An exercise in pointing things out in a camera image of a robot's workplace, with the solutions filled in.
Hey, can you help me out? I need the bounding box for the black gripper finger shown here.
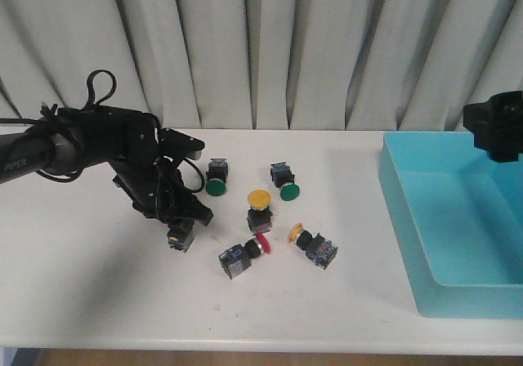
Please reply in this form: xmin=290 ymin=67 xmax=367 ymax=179
xmin=179 ymin=196 xmax=213 ymax=225

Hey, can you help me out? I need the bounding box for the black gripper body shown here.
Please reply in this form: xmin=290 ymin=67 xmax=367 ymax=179
xmin=112 ymin=159 xmax=192 ymax=221
xmin=463 ymin=91 xmax=522 ymax=162

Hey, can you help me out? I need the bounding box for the gripped red push button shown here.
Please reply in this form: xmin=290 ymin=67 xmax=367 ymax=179
xmin=167 ymin=219 xmax=194 ymax=252

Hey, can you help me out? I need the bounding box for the yellow push button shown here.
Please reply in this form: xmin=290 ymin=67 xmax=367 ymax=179
xmin=247 ymin=190 xmax=272 ymax=234
xmin=288 ymin=223 xmax=338 ymax=270

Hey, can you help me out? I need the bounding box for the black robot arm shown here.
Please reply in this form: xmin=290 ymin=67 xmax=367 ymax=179
xmin=1 ymin=106 xmax=213 ymax=227

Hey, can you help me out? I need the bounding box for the light blue plastic box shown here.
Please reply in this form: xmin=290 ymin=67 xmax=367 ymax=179
xmin=378 ymin=132 xmax=522 ymax=319

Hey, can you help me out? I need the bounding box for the left green push button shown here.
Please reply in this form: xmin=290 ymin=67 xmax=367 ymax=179
xmin=205 ymin=158 xmax=229 ymax=197

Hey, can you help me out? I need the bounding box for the green push button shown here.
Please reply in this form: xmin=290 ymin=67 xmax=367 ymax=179
xmin=270 ymin=162 xmax=301 ymax=201
xmin=205 ymin=158 xmax=229 ymax=197

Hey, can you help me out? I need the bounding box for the lying red push button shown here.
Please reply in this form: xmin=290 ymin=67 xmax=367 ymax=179
xmin=218 ymin=233 xmax=271 ymax=279

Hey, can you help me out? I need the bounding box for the right green push button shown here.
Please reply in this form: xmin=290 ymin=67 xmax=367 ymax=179
xmin=270 ymin=162 xmax=301 ymax=201

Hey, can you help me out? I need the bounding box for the lying yellow push button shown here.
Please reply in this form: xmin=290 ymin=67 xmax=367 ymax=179
xmin=288 ymin=223 xmax=338 ymax=270

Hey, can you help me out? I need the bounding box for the white pleated curtain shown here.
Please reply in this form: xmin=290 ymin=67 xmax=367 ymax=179
xmin=1 ymin=0 xmax=522 ymax=130

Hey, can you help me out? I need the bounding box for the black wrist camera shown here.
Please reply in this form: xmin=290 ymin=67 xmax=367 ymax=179
xmin=159 ymin=128 xmax=205 ymax=160

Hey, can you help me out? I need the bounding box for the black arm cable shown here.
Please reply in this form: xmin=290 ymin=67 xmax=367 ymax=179
xmin=38 ymin=69 xmax=205 ymax=194

